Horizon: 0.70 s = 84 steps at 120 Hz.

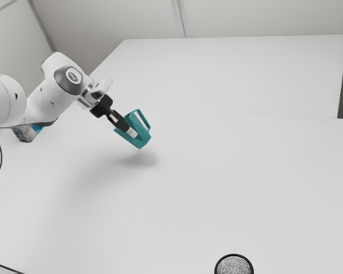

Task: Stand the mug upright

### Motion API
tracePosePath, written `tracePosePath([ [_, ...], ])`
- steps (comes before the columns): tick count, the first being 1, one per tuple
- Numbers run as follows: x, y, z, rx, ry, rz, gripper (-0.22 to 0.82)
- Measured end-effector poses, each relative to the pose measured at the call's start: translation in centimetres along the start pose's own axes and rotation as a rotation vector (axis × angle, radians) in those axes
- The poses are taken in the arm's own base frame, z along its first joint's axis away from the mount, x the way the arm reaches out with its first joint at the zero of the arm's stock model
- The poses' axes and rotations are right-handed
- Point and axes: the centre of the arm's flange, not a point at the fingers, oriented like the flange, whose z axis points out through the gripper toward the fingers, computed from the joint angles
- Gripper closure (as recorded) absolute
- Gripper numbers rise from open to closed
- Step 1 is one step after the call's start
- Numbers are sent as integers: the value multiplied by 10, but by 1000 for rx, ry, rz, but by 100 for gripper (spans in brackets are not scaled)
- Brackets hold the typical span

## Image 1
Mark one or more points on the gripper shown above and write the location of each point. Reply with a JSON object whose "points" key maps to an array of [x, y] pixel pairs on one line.
{"points": [[102, 106]]}

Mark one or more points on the teal faceted mug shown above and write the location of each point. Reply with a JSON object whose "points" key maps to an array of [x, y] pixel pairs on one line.
{"points": [[139, 128]]}

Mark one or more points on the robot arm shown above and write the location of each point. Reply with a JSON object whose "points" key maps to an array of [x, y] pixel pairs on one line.
{"points": [[43, 97]]}

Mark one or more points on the blue and white carton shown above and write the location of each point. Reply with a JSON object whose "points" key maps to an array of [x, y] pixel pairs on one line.
{"points": [[27, 134]]}

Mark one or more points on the black mesh pen holder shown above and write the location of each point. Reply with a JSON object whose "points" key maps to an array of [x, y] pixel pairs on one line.
{"points": [[234, 264]]}

